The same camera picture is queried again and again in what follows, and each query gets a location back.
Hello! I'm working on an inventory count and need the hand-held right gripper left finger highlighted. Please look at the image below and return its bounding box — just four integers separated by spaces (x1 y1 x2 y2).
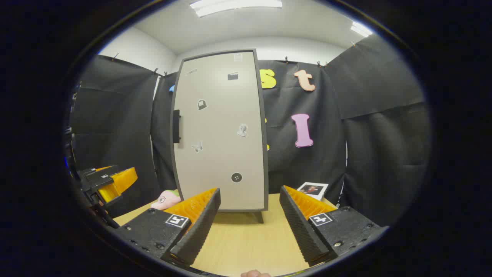
115 187 222 267

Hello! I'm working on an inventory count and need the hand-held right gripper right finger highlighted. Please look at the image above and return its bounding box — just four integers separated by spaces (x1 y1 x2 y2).
279 185 386 267

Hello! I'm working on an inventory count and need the dark grey cabinet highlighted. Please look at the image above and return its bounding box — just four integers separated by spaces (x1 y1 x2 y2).
170 49 269 224

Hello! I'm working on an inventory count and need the grey cabinet door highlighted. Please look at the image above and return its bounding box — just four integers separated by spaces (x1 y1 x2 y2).
172 51 266 211

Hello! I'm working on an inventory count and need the white photo cover book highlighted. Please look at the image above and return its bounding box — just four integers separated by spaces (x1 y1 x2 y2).
297 182 329 202

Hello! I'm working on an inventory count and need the pink plush toy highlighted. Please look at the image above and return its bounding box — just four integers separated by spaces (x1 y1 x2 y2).
151 189 181 210

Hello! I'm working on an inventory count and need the ceiling light panel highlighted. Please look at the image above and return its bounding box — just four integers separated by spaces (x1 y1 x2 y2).
350 21 373 38
190 0 283 18

